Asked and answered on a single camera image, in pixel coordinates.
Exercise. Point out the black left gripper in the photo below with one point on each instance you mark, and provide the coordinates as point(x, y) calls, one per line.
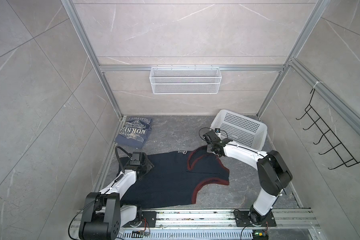
point(149, 166)

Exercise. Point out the dark navy tank top pile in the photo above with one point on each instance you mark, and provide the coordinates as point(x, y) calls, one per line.
point(176, 179)

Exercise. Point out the blue-grey tank top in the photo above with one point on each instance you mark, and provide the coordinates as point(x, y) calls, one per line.
point(135, 132)

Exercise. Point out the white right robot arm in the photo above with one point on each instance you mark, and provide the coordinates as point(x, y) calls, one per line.
point(274, 175)

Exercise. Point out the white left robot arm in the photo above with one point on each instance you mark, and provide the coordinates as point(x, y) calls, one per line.
point(103, 215)

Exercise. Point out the white plastic laundry basket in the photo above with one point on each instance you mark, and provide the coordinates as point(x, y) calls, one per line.
point(243, 130)

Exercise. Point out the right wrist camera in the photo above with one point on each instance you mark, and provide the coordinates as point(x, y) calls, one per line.
point(211, 137)

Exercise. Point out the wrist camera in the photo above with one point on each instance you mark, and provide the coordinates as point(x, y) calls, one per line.
point(211, 137)
point(138, 159)

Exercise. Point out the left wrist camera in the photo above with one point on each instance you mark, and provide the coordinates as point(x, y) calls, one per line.
point(138, 159)

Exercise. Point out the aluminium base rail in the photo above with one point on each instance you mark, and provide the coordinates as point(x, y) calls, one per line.
point(194, 219)

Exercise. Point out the grey slotted cable duct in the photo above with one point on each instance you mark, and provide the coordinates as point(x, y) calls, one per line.
point(189, 235)

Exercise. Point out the white wire mesh wall basket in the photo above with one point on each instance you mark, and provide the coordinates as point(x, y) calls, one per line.
point(185, 80)

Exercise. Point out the black wire hook rack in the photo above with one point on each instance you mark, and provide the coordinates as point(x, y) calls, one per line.
point(336, 146)

